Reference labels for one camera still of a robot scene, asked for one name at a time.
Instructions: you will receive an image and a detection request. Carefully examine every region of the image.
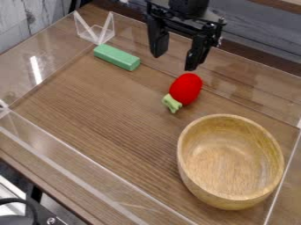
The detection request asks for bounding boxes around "red plush radish toy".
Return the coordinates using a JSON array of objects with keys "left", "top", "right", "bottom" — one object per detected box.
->
[{"left": 161, "top": 73, "right": 203, "bottom": 113}]

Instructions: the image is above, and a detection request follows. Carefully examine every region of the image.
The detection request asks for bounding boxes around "clear acrylic tray wall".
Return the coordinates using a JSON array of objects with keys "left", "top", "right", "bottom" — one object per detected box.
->
[{"left": 0, "top": 100, "right": 196, "bottom": 225}]

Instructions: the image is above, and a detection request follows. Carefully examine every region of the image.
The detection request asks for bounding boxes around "wooden bowl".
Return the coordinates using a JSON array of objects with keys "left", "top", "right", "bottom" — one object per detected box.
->
[{"left": 176, "top": 113, "right": 285, "bottom": 211}]

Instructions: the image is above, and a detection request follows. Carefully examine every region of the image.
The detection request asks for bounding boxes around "clear acrylic corner bracket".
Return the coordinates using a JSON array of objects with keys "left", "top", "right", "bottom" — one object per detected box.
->
[{"left": 72, "top": 11, "right": 115, "bottom": 45}]

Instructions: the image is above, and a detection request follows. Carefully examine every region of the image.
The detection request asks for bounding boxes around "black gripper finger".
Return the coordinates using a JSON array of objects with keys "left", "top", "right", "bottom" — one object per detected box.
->
[
  {"left": 147, "top": 15, "right": 169, "bottom": 58},
  {"left": 184, "top": 24, "right": 222, "bottom": 71}
]

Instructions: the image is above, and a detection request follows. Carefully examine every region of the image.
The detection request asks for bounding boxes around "black table clamp bracket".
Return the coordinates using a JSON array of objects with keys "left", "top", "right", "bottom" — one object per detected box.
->
[{"left": 25, "top": 185, "right": 68, "bottom": 225}]

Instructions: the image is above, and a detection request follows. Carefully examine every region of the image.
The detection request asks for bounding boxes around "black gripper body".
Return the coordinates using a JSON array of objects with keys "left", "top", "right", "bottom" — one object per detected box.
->
[{"left": 145, "top": 0, "right": 227, "bottom": 30}]

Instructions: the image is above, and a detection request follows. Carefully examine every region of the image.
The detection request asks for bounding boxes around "green rectangular block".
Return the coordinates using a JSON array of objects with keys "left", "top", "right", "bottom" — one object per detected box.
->
[{"left": 92, "top": 44, "right": 140, "bottom": 71}]

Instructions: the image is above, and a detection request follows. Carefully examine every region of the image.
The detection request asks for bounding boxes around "black cable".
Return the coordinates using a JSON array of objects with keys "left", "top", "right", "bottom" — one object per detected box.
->
[{"left": 0, "top": 197, "right": 40, "bottom": 225}]

